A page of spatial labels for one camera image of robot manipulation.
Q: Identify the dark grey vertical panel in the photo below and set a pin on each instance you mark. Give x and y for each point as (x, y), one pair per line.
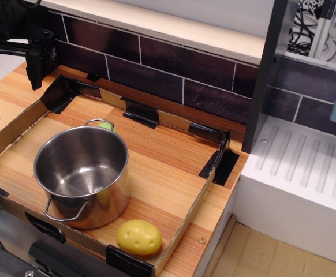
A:
(261, 100)

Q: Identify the green toy fruit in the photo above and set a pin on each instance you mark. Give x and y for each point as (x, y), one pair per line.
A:
(108, 126)

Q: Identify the light wooden shelf ledge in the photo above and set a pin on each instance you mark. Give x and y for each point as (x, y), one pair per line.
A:
(200, 36)

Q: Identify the white drainboard sink unit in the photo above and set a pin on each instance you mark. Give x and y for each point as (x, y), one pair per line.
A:
(287, 188)

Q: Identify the stainless steel pot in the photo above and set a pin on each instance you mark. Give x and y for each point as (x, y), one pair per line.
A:
(84, 171)

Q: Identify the cardboard fence with black tape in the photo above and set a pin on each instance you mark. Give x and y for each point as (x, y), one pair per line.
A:
(179, 179)

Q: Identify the yellow toy potato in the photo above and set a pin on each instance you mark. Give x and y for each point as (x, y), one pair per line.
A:
(139, 237)

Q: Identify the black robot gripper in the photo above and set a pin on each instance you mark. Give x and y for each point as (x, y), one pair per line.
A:
(21, 36)

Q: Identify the brass screw grommet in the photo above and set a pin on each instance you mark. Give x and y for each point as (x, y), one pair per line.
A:
(201, 240)

